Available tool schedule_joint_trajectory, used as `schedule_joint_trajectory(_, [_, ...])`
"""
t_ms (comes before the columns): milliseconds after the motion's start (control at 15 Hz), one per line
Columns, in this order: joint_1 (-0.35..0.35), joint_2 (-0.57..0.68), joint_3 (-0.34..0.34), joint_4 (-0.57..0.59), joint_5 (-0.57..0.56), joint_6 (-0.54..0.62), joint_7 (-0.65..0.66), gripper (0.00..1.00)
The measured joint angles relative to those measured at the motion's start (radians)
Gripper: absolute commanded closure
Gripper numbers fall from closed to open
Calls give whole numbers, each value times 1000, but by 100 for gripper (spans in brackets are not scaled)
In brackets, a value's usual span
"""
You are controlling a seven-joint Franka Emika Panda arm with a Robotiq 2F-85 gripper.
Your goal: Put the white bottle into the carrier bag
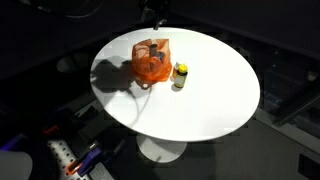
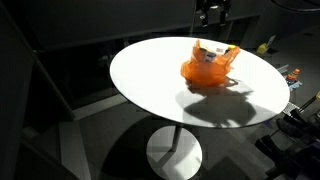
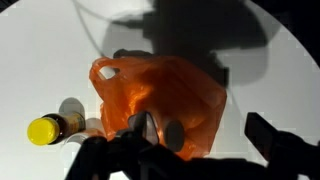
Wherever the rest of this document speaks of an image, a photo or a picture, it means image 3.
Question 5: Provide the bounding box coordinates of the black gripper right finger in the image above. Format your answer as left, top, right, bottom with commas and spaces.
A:
244, 112, 320, 180

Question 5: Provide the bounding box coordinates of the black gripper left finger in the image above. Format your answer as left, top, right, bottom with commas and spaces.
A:
64, 110, 191, 180

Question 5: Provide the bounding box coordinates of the brown bottle yellow cap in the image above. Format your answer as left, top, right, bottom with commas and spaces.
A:
26, 111, 87, 147

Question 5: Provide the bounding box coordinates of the orange plastic carrier bag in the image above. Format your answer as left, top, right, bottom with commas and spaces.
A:
88, 54, 228, 162

